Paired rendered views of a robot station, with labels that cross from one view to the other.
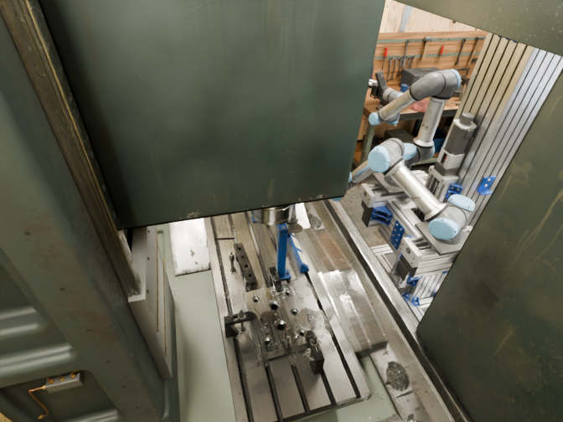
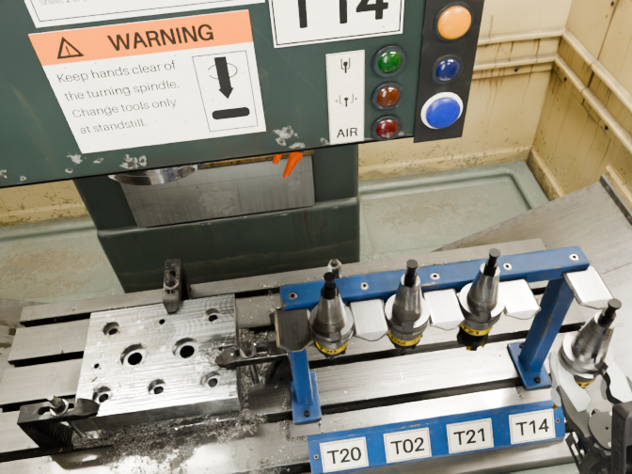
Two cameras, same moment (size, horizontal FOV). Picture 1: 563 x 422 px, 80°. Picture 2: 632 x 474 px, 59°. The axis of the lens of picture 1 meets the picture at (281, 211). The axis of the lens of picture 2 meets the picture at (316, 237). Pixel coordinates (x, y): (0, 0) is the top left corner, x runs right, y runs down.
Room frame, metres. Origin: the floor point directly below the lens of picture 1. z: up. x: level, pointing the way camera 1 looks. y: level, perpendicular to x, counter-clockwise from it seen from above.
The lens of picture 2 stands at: (1.22, -0.49, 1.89)
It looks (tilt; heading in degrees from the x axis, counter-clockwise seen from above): 47 degrees down; 104
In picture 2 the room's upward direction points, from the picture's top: 5 degrees counter-clockwise
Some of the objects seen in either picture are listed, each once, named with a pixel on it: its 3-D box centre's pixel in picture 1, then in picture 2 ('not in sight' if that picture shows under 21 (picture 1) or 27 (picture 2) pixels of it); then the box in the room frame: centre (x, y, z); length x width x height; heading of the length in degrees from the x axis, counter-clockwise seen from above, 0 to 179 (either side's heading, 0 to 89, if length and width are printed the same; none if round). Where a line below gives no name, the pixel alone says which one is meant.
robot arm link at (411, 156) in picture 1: (404, 156); not in sight; (1.74, -0.71, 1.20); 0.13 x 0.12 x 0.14; 122
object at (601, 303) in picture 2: not in sight; (590, 289); (1.48, 0.07, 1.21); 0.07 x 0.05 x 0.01; 108
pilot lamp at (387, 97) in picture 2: not in sight; (387, 96); (1.19, -0.09, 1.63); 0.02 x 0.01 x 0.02; 18
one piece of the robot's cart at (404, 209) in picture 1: (415, 234); not in sight; (1.52, -0.84, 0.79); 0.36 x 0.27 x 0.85; 17
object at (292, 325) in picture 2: (295, 228); (293, 330); (1.07, -0.06, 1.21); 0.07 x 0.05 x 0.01; 108
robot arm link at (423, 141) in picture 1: (431, 120); not in sight; (1.81, -0.82, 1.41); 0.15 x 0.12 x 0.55; 122
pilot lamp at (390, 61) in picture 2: not in sight; (389, 61); (1.19, -0.09, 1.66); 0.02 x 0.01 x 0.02; 18
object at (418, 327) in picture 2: not in sight; (406, 314); (1.22, -0.01, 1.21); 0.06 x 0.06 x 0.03
